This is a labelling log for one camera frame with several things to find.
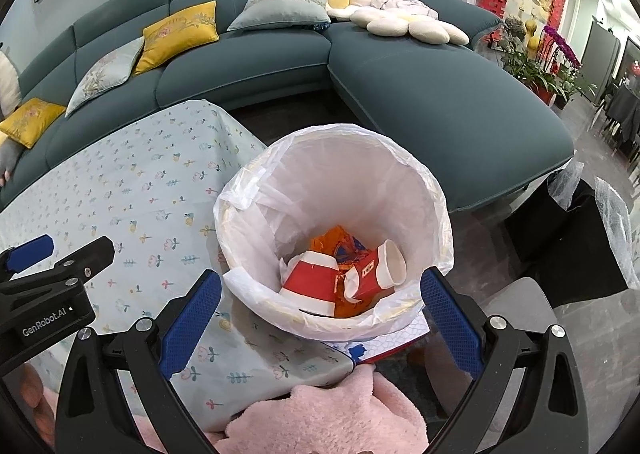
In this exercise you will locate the black dining table set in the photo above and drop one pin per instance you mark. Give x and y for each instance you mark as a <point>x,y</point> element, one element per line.
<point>625,107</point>

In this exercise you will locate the yellow gourd ornament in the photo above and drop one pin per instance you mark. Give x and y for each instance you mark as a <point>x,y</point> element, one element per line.
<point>531,32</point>

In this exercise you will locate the pink fleece garment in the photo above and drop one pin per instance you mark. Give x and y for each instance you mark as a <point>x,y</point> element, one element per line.
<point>320,414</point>

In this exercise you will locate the red paper box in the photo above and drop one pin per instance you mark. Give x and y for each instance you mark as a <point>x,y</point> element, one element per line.
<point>310,284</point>

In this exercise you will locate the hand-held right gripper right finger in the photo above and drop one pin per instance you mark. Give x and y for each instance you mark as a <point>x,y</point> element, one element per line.
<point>450,324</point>

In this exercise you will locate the person's left hand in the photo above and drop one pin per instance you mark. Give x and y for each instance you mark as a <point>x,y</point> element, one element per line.
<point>27,389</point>

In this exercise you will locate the light blue embroidered pillow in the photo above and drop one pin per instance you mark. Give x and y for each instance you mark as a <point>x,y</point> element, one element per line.
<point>105,74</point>
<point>280,12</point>

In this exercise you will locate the yellow embroidered pillow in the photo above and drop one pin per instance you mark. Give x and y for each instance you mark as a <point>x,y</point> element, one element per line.
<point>180,34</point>
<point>30,122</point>

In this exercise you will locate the white folded blanket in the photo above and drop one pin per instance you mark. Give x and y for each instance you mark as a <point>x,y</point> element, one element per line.
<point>405,4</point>

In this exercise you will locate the white trash bin with liner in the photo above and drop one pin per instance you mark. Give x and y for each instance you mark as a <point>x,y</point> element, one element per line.
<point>350,174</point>

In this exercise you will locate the black bag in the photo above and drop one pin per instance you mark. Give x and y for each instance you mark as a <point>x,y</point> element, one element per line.
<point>560,229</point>

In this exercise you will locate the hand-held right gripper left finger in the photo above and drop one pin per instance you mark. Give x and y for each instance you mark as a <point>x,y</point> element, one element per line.
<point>192,324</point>

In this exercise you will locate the red paper cup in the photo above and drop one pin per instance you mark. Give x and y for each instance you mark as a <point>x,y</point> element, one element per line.
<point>377,269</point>

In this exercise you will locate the long white plush toy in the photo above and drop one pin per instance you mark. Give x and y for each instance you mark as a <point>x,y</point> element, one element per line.
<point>7,79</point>

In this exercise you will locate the floral light blue tablecloth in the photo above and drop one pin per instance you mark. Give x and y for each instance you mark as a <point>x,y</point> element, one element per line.
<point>150,194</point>

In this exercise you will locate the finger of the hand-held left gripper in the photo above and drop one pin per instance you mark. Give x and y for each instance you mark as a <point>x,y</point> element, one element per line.
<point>85,256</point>
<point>32,249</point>

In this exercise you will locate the purple orchid plant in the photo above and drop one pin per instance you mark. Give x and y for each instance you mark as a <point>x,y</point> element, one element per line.
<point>565,52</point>

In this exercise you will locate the clear bubble wrap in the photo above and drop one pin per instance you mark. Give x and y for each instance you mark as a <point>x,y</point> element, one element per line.
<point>617,234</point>

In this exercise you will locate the green potted plant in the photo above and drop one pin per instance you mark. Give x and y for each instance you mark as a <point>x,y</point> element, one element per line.
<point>525,64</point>

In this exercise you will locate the teal sectional sofa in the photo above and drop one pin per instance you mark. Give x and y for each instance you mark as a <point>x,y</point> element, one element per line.
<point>425,99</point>

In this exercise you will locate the clear plastic sheet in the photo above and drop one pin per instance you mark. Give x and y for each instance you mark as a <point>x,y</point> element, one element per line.
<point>565,181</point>

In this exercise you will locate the grey partition screen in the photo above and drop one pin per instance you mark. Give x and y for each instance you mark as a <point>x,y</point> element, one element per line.
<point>602,49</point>

